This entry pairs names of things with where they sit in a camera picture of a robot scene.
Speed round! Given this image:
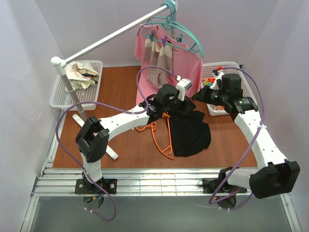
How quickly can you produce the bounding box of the orange plastic hanger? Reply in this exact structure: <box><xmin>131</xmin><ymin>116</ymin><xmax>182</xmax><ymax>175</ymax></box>
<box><xmin>135</xmin><ymin>113</ymin><xmax>175</xmax><ymax>160</ymax></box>

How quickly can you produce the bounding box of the black underwear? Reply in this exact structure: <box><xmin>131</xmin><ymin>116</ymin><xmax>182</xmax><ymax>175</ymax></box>
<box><xmin>167</xmin><ymin>101</ymin><xmax>211</xmax><ymax>157</ymax></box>

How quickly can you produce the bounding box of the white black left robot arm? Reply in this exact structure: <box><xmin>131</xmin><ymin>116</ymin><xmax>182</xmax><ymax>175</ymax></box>
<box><xmin>75</xmin><ymin>84</ymin><xmax>186</xmax><ymax>193</ymax></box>

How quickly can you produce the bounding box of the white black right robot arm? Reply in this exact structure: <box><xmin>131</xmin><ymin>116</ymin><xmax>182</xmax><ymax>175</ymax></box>
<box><xmin>192</xmin><ymin>73</ymin><xmax>300</xmax><ymax>199</ymax></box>

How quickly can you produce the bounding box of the beige brown underwear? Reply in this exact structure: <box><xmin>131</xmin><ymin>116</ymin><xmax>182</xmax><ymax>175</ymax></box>
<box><xmin>143</xmin><ymin>39</ymin><xmax>173</xmax><ymax>87</ymax></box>

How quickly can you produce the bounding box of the teal clip hanger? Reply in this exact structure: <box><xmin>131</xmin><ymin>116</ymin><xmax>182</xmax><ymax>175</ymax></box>
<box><xmin>137</xmin><ymin>21</ymin><xmax>194</xmax><ymax>52</ymax></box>

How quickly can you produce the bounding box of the teal plastic hanger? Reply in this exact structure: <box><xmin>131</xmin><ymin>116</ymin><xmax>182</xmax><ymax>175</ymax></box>
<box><xmin>161</xmin><ymin>0</ymin><xmax>205</xmax><ymax>58</ymax></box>

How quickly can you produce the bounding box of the pile of colourful clothespins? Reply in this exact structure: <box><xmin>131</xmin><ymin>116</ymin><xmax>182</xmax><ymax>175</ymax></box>
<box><xmin>201</xmin><ymin>77</ymin><xmax>225</xmax><ymax>112</ymax></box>

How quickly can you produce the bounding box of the white clothespin basket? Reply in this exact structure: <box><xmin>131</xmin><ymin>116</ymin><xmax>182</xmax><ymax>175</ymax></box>
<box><xmin>200</xmin><ymin>61</ymin><xmax>258</xmax><ymax>116</ymax></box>

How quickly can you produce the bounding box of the pink t-shirt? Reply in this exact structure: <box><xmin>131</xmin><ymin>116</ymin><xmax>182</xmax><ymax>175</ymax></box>
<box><xmin>134</xmin><ymin>25</ymin><xmax>204</xmax><ymax>97</ymax></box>

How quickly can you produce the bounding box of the purple clothespin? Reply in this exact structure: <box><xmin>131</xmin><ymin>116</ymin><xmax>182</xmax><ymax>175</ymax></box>
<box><xmin>161</xmin><ymin>36</ymin><xmax>168</xmax><ymax>47</ymax></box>

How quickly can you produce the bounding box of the pile of light clothes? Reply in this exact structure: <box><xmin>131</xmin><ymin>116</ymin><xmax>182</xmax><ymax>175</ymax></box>
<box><xmin>65</xmin><ymin>60</ymin><xmax>99</xmax><ymax>90</ymax></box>

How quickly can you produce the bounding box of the white metal clothes rack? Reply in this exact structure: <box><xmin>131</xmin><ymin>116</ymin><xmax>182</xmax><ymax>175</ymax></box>
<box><xmin>50</xmin><ymin>0</ymin><xmax>180</xmax><ymax>160</ymax></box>

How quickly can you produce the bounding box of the white clothes basket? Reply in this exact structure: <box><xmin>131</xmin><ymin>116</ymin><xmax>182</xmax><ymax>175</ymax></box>
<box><xmin>50</xmin><ymin>60</ymin><xmax>103</xmax><ymax>110</ymax></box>

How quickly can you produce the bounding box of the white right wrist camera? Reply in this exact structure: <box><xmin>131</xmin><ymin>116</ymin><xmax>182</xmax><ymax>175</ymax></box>
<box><xmin>211</xmin><ymin>66</ymin><xmax>225</xmax><ymax>90</ymax></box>

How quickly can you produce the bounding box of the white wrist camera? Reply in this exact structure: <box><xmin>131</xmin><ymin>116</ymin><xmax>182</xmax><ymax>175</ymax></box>
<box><xmin>176</xmin><ymin>75</ymin><xmax>193</xmax><ymax>101</ymax></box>
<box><xmin>211</xmin><ymin>66</ymin><xmax>225</xmax><ymax>90</ymax></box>

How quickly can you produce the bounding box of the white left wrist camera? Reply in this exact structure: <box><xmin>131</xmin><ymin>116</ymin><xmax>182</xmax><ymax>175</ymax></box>
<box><xmin>176</xmin><ymin>75</ymin><xmax>193</xmax><ymax>101</ymax></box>

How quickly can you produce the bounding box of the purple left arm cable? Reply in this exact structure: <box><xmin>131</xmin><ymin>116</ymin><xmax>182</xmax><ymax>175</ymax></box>
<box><xmin>55</xmin><ymin>66</ymin><xmax>179</xmax><ymax>222</ymax></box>

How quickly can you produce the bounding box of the aluminium rail frame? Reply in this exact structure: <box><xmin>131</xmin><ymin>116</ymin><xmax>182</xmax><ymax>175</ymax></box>
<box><xmin>21</xmin><ymin>117</ymin><xmax>301</xmax><ymax>232</ymax></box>

